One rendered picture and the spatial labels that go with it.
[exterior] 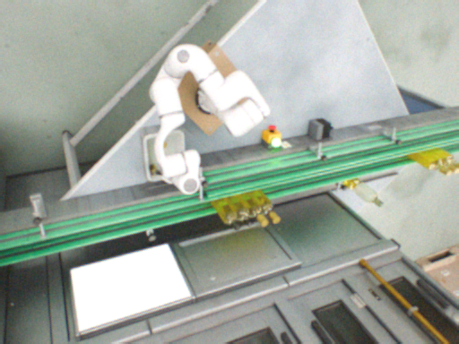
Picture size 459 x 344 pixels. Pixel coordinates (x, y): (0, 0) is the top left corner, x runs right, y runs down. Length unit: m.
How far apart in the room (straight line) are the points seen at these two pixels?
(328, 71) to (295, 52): 0.23
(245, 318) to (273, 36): 1.17
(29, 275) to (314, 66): 1.56
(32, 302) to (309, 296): 1.06
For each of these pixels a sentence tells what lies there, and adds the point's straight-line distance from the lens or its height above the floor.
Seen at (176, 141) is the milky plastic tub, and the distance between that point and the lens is 1.77.
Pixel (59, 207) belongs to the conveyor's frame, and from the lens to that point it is 1.79.
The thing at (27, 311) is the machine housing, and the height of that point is 1.11.
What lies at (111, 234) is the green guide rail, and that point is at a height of 0.95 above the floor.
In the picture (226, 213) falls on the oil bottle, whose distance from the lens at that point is 1.69.
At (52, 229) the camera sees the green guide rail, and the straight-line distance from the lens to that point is 1.71.
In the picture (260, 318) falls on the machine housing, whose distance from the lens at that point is 1.56.
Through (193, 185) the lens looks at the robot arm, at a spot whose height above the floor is 1.20.
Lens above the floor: 2.30
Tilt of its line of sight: 51 degrees down
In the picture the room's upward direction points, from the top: 140 degrees clockwise
